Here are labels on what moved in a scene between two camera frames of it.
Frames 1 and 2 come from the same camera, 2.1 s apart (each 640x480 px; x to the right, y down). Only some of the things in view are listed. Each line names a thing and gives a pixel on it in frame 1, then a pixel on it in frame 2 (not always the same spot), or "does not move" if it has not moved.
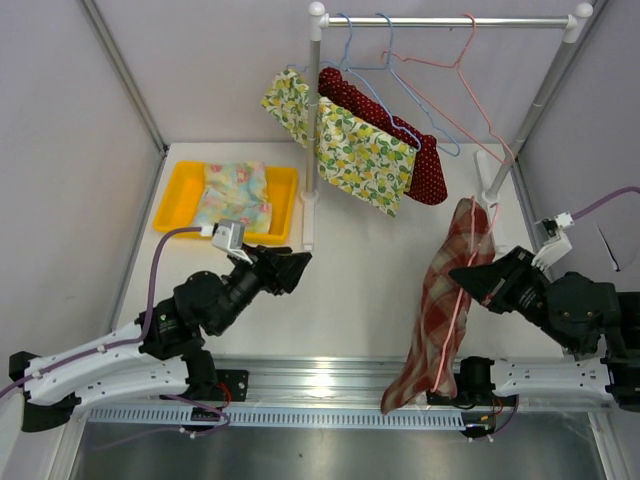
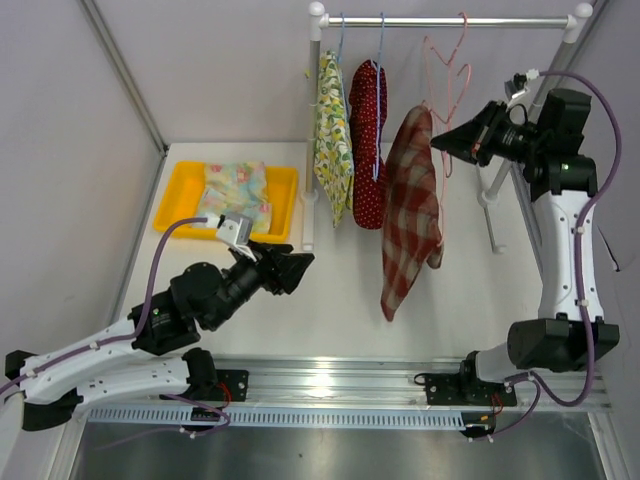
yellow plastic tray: (180, 202) does not move
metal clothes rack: (573, 24) does not move
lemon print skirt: (357, 153) -> (333, 141)
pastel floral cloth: (236, 191) does not move
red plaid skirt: (466, 237) -> (412, 236)
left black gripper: (270, 270) does not move
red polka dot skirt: (428, 185) -> (368, 105)
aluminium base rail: (314, 391) does not move
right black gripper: (503, 281) -> (485, 135)
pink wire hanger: (473, 252) -> (457, 76)
